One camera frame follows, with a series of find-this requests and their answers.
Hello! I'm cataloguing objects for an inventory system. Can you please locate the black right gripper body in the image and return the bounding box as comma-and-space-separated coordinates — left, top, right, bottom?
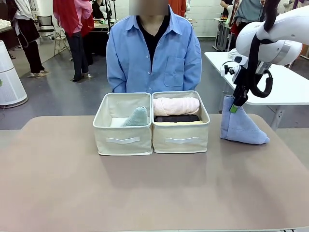
233, 69, 251, 94

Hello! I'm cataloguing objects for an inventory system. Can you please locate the blue cone towel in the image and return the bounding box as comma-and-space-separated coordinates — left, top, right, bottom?
220, 95, 270, 145

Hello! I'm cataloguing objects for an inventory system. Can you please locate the dark grey towel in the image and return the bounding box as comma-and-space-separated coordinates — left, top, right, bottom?
154, 114, 201, 123

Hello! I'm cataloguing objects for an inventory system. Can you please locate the white folding table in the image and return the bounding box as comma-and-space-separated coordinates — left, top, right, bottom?
204, 51, 309, 131

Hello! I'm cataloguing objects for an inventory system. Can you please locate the white crumpled cloth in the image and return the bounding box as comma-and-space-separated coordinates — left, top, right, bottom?
228, 48, 242, 61

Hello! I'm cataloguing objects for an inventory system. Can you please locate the pink rolled towel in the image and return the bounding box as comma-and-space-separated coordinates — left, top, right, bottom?
153, 97, 200, 116

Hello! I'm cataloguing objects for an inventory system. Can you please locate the yellow rolled towel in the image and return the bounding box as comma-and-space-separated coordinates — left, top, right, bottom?
153, 120, 204, 126

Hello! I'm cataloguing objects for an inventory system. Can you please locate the blue garment on mannequin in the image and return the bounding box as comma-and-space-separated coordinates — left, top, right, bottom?
233, 0, 266, 24

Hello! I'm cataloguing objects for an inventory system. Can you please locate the beige fabric storage bin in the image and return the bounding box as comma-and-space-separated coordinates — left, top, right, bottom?
93, 92, 154, 156
152, 90, 211, 154

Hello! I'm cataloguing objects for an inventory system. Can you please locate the orange hanging garment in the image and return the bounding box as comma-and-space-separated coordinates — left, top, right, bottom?
168, 0, 187, 16

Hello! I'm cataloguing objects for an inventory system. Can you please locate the teal cone folded towel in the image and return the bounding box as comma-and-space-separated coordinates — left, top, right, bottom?
120, 105, 148, 127

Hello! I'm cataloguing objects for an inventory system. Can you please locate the person in blue shirt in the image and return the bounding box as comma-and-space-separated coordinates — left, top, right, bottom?
106, 5, 202, 94

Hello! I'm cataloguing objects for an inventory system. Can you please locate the black background desk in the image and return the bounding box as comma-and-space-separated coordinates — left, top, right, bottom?
93, 19, 112, 32

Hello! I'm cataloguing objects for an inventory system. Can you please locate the bystander in red top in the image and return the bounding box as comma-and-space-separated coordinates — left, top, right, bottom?
53, 0, 95, 83

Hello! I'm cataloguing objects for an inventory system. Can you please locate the black mesh office chair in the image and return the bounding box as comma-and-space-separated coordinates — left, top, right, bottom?
36, 15, 73, 61

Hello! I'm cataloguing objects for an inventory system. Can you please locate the bystander in black trousers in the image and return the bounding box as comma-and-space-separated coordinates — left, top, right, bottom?
7, 0, 49, 78

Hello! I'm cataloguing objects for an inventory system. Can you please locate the white cylindrical air purifier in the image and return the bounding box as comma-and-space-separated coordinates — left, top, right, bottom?
0, 40, 28, 106

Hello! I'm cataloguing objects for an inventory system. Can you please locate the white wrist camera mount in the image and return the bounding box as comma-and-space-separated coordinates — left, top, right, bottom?
220, 61, 245, 84

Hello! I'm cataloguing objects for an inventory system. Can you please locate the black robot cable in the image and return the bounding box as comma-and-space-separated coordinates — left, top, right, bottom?
247, 0, 281, 99

